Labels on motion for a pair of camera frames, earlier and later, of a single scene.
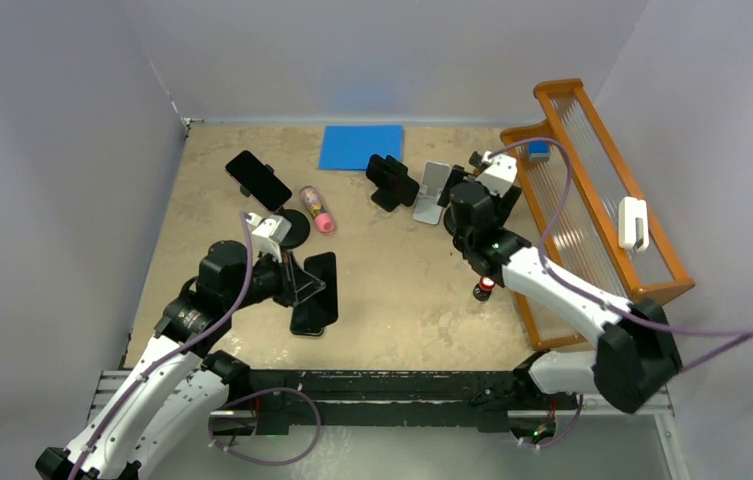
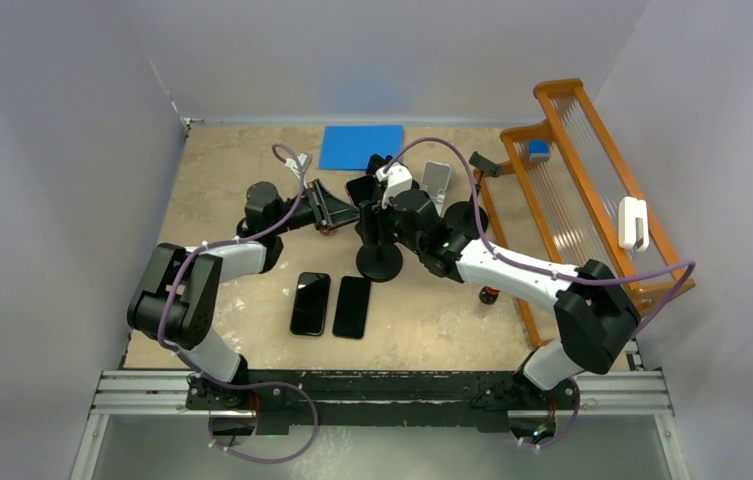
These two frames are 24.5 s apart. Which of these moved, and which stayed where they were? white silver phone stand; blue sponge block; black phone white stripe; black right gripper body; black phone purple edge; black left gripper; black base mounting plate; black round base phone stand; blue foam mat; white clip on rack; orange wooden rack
Moved: black right gripper body; black phone purple edge; black round base phone stand; black left gripper
Stayed: white silver phone stand; blue sponge block; black phone white stripe; white clip on rack; orange wooden rack; blue foam mat; black base mounting plate
